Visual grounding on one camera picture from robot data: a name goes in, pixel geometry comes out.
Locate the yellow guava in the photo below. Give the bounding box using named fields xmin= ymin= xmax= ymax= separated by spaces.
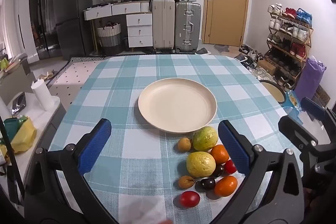
xmin=186 ymin=151 xmax=216 ymax=178

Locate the round stool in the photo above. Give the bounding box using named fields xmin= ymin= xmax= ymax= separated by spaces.
xmin=259 ymin=80 xmax=286 ymax=104

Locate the cardboard box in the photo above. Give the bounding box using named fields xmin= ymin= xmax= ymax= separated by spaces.
xmin=257 ymin=59 xmax=276 ymax=75

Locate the red tomato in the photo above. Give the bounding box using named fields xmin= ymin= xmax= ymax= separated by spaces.
xmin=224 ymin=159 xmax=237 ymax=175
xmin=179 ymin=191 xmax=200 ymax=208

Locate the purple bag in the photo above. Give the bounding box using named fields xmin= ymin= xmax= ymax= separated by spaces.
xmin=294 ymin=56 xmax=327 ymax=101

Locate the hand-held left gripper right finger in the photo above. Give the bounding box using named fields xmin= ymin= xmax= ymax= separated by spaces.
xmin=218 ymin=120 xmax=306 ymax=224

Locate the dark glass cabinet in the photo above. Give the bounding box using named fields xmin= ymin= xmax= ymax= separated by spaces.
xmin=29 ymin=0 xmax=58 ymax=59

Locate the blue snack bag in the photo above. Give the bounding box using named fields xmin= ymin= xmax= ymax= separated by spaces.
xmin=283 ymin=90 xmax=305 ymax=115

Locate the orange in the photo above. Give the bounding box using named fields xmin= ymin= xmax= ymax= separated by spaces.
xmin=214 ymin=175 xmax=238 ymax=197
xmin=211 ymin=144 xmax=230 ymax=165

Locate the grey refrigerator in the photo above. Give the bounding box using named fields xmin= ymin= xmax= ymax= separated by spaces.
xmin=52 ymin=0 xmax=93 ymax=59

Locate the patterned doormat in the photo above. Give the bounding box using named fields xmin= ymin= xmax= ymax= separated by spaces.
xmin=314 ymin=85 xmax=331 ymax=104

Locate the brown kiwi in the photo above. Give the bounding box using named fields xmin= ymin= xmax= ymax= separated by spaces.
xmin=177 ymin=137 xmax=192 ymax=152

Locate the wooden shoe rack with shoes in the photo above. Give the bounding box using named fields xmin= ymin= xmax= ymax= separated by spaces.
xmin=265 ymin=4 xmax=314 ymax=89

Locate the dotted white rug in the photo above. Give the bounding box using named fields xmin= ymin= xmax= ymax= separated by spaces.
xmin=46 ymin=56 xmax=105 ymax=109

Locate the green guava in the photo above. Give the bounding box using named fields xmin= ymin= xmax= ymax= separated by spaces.
xmin=193 ymin=126 xmax=219 ymax=151

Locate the wrinkled brown fruit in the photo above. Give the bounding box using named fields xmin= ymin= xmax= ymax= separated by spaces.
xmin=178 ymin=175 xmax=196 ymax=190

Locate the white desk with drawers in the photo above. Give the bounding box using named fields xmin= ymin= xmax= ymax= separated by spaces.
xmin=84 ymin=2 xmax=151 ymax=21

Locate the dark plum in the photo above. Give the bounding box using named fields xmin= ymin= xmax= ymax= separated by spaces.
xmin=200 ymin=177 xmax=216 ymax=191
xmin=213 ymin=164 xmax=225 ymax=178

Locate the pile of shoes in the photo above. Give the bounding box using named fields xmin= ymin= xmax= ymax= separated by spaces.
xmin=234 ymin=44 xmax=265 ymax=69

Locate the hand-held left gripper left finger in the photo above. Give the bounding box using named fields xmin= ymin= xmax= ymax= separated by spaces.
xmin=25 ymin=118 xmax=118 ymax=224

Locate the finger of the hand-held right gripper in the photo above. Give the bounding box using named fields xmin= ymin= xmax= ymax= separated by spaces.
xmin=301 ymin=97 xmax=336 ymax=143
xmin=278 ymin=115 xmax=336 ymax=185

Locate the teal container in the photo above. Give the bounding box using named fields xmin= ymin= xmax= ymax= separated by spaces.
xmin=4 ymin=118 xmax=20 ymax=140

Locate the white paper roll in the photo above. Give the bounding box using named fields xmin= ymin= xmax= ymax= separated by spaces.
xmin=31 ymin=79 xmax=54 ymax=111

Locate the cream round plate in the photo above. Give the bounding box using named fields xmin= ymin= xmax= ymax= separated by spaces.
xmin=138 ymin=78 xmax=217 ymax=133

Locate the yellow plastic bag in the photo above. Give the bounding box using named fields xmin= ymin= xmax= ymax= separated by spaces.
xmin=9 ymin=116 xmax=37 ymax=153

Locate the beige suitcase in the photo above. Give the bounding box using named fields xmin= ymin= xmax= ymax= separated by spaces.
xmin=152 ymin=0 xmax=175 ymax=51

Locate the woven laundry basket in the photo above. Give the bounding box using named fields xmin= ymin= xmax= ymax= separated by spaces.
xmin=97 ymin=22 xmax=123 ymax=54

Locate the teal checkered tablecloth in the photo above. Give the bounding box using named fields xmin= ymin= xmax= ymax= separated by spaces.
xmin=49 ymin=54 xmax=336 ymax=224

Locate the silver suitcase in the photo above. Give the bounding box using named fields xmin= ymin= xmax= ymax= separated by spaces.
xmin=175 ymin=2 xmax=202 ymax=52

